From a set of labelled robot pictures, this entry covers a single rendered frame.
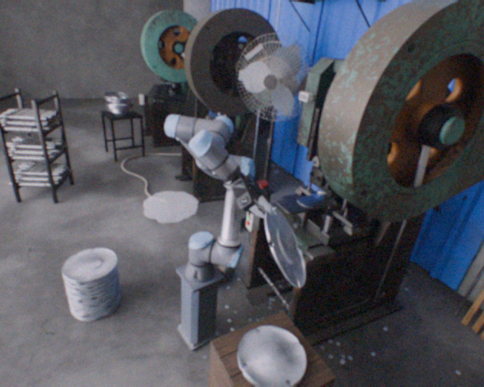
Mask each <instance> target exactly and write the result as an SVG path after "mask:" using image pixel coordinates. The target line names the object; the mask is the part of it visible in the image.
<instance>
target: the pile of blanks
mask: <svg viewBox="0 0 484 387"><path fill-rule="evenodd" d="M116 261H117V260H116ZM62 276H63V280H64V283H65V288H66V293H67V296H68V301H69V305H70V309H71V313H72V315H73V316H74V317H75V318H77V319H80V320H83V321H95V320H98V319H103V318H104V317H106V316H109V315H110V314H112V313H113V312H114V311H115V310H116V309H117V308H118V307H119V305H120V303H121V284H120V280H119V274H118V261H117V264H116V266H115V268H114V269H113V270H112V271H111V272H110V273H109V274H107V275H106V276H103V277H102V278H99V279H96V280H92V281H89V280H88V281H87V282H76V281H72V280H69V279H68V278H66V277H65V276H64V274H63V273H62Z"/></svg>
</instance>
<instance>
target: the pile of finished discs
mask: <svg viewBox="0 0 484 387"><path fill-rule="evenodd" d="M237 359H238V364H239V366H240V370H241V371H243V372H242V373H243V374H244V376H245V377H246V379H247V380H248V381H249V382H250V383H252V384H253V385H255V386H256V387H294V386H296V385H297V384H298V383H299V382H300V380H301V379H302V378H303V374H304V372H305V368H306V364H307V360H306V355H305V352H304V350H303V347H302V346H301V345H300V344H299V342H298V340H297V338H296V337H294V336H293V335H292V334H291V333H289V332H288V331H286V330H284V329H281V328H279V327H276V326H259V328H256V329H252V330H250V331H249V332H247V333H246V334H245V335H244V337H243V338H242V340H241V341H240V345H239V348H238V353H237Z"/></svg>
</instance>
